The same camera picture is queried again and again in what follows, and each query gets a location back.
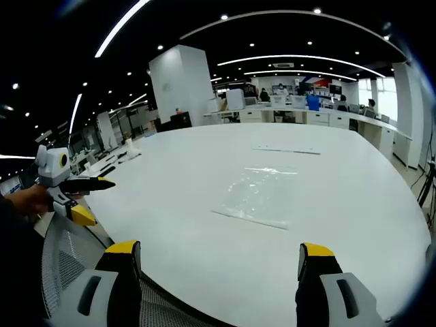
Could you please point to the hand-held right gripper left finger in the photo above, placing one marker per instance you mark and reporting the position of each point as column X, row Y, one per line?
column 112, row 293

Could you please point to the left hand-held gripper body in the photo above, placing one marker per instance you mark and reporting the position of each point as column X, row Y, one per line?
column 51, row 168

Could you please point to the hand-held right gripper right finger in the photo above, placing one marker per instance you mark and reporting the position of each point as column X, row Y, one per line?
column 316, row 293

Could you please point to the clear resealable plastic bag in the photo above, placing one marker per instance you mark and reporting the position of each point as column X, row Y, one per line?
column 259, row 194

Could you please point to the white crumpled bag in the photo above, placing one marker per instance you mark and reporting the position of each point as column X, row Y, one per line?
column 132, row 148

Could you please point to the person's left hand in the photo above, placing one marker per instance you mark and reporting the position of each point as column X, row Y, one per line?
column 32, row 199

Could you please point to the black low cabinet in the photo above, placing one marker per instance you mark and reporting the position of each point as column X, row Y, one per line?
column 181, row 120

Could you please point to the white square pillar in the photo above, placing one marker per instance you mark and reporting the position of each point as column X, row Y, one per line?
column 407, row 112
column 180, row 85

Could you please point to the thin white strip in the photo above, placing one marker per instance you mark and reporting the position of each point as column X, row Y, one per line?
column 286, row 150

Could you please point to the black tripod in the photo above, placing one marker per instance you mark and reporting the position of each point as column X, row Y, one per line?
column 427, row 185

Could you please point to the white box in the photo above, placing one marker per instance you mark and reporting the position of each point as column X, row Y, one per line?
column 235, row 99

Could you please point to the long white counter desk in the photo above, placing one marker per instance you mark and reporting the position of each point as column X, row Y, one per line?
column 320, row 117

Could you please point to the blue bin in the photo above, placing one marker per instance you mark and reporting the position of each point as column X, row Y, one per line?
column 312, row 102

